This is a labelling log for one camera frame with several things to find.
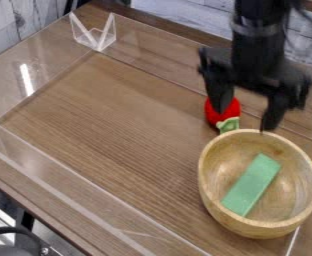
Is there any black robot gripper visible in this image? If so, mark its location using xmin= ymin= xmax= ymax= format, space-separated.
xmin=197 ymin=23 xmax=312 ymax=131

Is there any green rectangular block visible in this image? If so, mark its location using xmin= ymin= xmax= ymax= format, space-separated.
xmin=221 ymin=153 xmax=281 ymax=217

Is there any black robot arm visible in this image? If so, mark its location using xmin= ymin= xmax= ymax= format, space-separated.
xmin=197 ymin=0 xmax=312 ymax=131

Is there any light wooden bowl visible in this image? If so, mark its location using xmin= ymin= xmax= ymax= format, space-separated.
xmin=197 ymin=129 xmax=312 ymax=239

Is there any red knitted strawberry toy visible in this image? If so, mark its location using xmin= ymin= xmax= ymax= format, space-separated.
xmin=203 ymin=98 xmax=241 ymax=134

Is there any clear acrylic corner bracket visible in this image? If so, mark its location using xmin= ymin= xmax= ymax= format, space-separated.
xmin=69 ymin=13 xmax=115 ymax=52

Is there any clear acrylic tray wall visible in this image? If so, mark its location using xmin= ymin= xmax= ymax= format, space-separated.
xmin=0 ymin=111 xmax=214 ymax=256

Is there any black table frame leg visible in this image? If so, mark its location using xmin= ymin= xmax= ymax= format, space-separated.
xmin=14 ymin=208 xmax=62 ymax=256

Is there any black cable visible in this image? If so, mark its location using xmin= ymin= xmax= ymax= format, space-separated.
xmin=0 ymin=226 xmax=42 ymax=256

